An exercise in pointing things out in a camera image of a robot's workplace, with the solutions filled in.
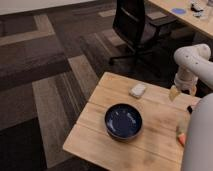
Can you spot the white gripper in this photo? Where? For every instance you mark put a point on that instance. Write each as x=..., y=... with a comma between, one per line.
x=184, y=81

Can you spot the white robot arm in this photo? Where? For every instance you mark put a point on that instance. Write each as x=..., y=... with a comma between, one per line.
x=194, y=64

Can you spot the white sponge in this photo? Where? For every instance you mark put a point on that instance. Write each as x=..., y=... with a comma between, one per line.
x=138, y=90

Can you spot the orange red object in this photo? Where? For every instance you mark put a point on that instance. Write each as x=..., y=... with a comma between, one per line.
x=181, y=138

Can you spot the dark blue bowl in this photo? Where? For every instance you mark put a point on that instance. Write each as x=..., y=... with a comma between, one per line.
x=123, y=121

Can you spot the small clear object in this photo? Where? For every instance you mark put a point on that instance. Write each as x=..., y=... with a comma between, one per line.
x=199, y=14

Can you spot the wooden background desk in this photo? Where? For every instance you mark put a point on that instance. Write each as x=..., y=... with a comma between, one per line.
x=203, y=25

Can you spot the blue round disc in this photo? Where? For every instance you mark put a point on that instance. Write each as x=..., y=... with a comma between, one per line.
x=178, y=11

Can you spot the small grey white gadget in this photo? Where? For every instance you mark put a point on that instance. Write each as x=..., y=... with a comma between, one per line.
x=195, y=7

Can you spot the black office chair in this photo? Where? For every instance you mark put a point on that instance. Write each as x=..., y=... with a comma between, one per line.
x=131, y=26

